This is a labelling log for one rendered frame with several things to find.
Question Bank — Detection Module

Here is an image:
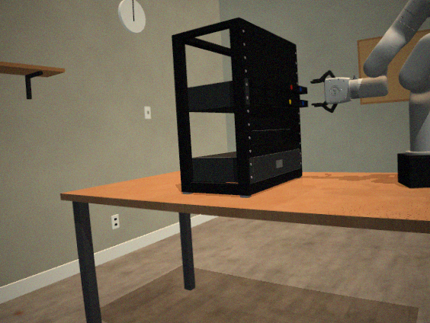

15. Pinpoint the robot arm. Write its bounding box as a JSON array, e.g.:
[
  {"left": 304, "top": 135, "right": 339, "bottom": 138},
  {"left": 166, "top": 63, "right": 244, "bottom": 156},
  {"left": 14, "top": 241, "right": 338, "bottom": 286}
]
[{"left": 350, "top": 0, "right": 430, "bottom": 155}]

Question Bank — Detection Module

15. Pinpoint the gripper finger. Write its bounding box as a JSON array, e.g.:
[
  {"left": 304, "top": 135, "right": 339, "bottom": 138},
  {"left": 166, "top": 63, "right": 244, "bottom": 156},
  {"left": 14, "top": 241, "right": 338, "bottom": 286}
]
[
  {"left": 312, "top": 101, "right": 337, "bottom": 113},
  {"left": 310, "top": 70, "right": 335, "bottom": 84}
]

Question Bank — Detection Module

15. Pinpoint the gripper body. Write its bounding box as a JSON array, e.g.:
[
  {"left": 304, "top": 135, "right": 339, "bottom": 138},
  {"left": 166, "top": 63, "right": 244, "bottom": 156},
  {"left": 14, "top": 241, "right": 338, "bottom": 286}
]
[{"left": 324, "top": 78, "right": 352, "bottom": 104}]

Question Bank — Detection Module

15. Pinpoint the black server rack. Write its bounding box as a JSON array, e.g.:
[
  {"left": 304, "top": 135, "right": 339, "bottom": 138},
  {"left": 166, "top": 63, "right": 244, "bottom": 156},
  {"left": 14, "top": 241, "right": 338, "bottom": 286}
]
[{"left": 172, "top": 18, "right": 308, "bottom": 198}]

